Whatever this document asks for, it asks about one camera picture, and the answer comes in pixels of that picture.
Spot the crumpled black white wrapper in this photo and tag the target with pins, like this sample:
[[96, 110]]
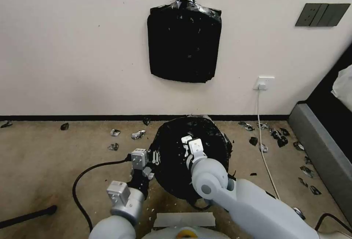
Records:
[[299, 213], [307, 172], [138, 134], [263, 148], [282, 141], [307, 160], [275, 134], [6, 124], [315, 190], [303, 182], [284, 131], [113, 147], [146, 121], [246, 126], [262, 125], [115, 133], [298, 146]]

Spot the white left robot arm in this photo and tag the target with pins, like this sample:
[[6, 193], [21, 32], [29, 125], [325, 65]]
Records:
[[125, 213]]

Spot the dark grey wall switch panel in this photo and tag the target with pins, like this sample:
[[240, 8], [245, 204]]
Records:
[[321, 15]]

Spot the black mattress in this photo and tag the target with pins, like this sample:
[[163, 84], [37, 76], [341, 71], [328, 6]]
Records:
[[324, 93]]

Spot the black baseboard strip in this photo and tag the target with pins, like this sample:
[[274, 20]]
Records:
[[82, 118]]

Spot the grey bed frame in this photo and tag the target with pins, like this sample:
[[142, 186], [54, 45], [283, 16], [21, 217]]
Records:
[[316, 140]]

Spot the round black trash bin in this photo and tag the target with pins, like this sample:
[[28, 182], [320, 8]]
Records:
[[170, 185]]

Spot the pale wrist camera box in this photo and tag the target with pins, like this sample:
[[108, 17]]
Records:
[[186, 139], [139, 158]]

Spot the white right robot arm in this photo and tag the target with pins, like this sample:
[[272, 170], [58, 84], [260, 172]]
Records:
[[247, 200]]

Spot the small black plastic scrap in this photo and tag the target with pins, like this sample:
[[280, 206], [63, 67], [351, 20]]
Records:
[[253, 173]]

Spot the folded black trash bag stack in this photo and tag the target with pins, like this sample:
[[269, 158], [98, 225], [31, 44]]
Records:
[[184, 46]]

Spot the white wall socket with plug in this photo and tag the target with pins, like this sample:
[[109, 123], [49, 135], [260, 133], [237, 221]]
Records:
[[263, 83]]

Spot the grey flat tape strip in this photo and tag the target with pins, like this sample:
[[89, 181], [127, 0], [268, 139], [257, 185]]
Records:
[[184, 219]]

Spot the white robot front shell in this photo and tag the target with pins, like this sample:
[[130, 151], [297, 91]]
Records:
[[187, 233]]

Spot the white plastic bag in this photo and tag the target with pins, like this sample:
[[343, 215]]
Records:
[[343, 85]]

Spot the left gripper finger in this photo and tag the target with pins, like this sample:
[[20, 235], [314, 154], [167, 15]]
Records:
[[154, 158], [148, 172]]

